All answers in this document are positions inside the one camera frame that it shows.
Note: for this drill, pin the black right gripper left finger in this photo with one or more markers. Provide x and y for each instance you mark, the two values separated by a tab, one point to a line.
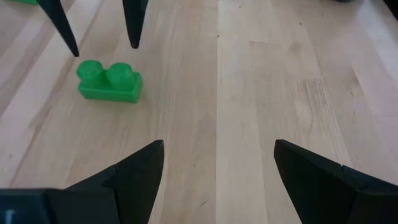
136	183

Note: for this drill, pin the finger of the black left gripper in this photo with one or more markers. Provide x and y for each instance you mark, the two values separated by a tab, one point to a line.
60	21
134	21

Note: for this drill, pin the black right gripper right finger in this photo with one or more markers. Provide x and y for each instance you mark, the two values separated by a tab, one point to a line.
323	193

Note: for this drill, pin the green toy block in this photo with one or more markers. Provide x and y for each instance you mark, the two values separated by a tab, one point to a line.
109	87
25	1

